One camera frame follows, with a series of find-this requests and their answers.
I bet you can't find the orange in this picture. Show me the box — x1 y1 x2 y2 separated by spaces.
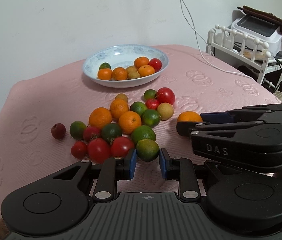
177 111 203 122

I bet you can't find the green lime front pile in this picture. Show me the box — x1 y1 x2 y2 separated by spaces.
131 125 156 144

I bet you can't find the green lime pile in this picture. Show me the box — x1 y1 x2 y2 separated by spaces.
131 125 156 144
69 121 87 140

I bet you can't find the tan longan right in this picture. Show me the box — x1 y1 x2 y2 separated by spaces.
157 102 174 121

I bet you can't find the tan longan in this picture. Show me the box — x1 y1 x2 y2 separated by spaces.
157 102 174 121
115 93 129 102

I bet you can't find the large red tomato right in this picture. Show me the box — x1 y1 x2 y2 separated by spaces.
156 87 176 105

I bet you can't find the small red fruit centre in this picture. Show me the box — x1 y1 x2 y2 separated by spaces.
145 99 160 110

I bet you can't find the small green lime top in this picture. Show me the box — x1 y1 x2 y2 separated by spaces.
143 89 157 101

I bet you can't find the orange tangerine front pile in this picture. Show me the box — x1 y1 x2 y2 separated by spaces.
118 111 142 135

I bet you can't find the orange tangerine pile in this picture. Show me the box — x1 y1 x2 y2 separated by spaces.
110 99 129 120
88 107 112 129
118 111 142 135

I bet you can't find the small red tomato front left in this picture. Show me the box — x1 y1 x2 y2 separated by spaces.
70 141 87 159

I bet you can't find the small red tomato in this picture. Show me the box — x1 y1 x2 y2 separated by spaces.
83 126 101 142
70 141 87 159

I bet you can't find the tan longan top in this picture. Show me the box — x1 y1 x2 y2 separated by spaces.
115 93 129 102

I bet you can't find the orange tangerine middle pile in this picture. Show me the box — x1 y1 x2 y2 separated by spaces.
110 99 129 120

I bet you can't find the dark green lime centre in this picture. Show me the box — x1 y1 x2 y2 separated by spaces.
101 123 123 144

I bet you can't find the dark red small fruit left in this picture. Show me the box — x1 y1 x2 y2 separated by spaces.
51 123 66 140

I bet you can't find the green lime left pile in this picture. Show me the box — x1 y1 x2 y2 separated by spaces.
69 121 87 140

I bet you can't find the small red tomato middle left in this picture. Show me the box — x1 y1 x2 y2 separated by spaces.
83 126 101 142

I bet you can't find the white appliance box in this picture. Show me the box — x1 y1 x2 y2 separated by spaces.
231 14 282 55

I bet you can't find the pink embossed tablecloth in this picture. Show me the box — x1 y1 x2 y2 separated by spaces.
0 45 278 217

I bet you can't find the orange tangerine left pile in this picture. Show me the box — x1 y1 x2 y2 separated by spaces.
88 107 112 129

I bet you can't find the blue floral white bowl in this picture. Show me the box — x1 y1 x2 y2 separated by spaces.
82 44 169 88

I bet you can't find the brown cloth on appliance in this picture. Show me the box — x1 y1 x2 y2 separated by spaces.
237 5 282 32

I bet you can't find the white cable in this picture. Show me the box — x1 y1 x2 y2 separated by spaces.
173 0 259 81

